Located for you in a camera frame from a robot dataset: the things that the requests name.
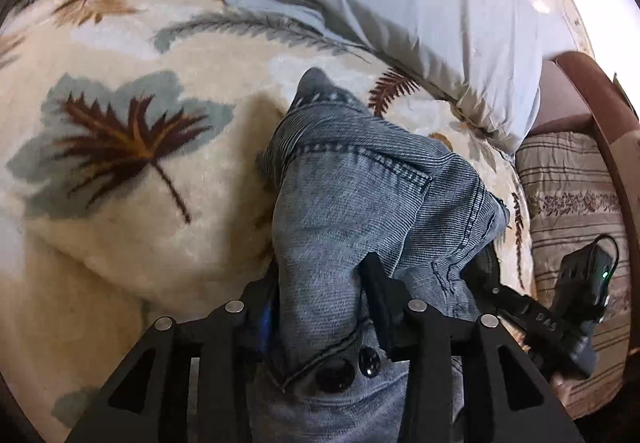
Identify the grey acid-wash denim pants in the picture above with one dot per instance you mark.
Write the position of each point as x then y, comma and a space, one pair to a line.
350, 184

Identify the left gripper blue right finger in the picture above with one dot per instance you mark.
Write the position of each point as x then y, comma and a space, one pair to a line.
391, 310

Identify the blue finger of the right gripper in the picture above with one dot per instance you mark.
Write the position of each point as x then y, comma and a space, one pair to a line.
485, 271

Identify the striped floral beige cushion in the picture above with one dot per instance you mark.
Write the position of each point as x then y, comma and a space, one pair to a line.
571, 200

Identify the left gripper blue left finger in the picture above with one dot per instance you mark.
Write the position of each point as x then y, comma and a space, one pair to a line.
261, 300

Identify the leaf-pattern cream blanket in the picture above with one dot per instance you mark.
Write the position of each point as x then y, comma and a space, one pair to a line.
129, 189

